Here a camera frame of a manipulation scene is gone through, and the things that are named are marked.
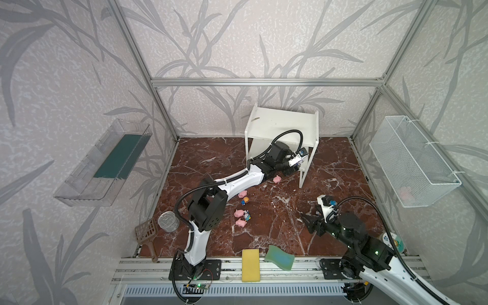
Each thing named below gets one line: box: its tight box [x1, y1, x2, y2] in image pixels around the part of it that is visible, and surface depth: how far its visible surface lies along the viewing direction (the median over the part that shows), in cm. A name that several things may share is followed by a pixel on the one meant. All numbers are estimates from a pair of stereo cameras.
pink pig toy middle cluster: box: [233, 209, 246, 218], surface depth 89 cm
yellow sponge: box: [241, 249, 261, 283], surface depth 75 cm
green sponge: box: [264, 244, 295, 271], surface depth 77 cm
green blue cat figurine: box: [244, 209, 252, 222], surface depth 88 cm
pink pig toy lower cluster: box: [235, 217, 248, 228], surface depth 86 cm
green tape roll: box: [382, 231, 405, 254], surface depth 75 cm
